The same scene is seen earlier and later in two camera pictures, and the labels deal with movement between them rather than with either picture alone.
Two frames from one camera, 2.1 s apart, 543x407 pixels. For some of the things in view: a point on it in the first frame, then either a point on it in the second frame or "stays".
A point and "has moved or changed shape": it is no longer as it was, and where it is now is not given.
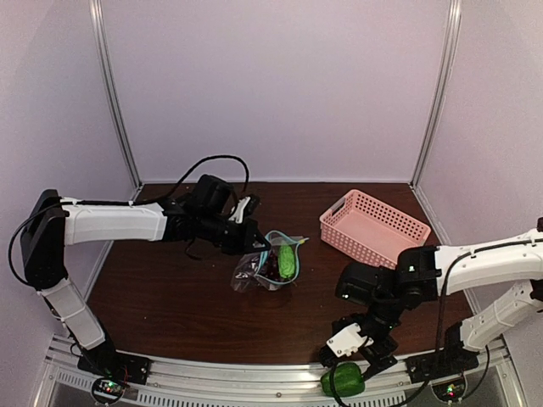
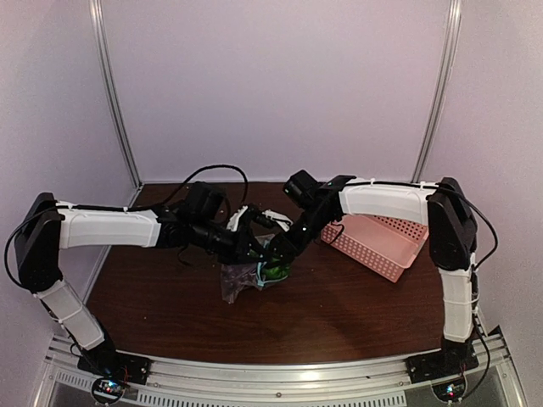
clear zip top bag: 273,269 has moved or changed shape
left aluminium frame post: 97,9 stays
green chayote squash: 348,381 to 276,270
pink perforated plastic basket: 363,226 stays
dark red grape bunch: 271,270 to 237,276
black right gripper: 373,355 to 286,254
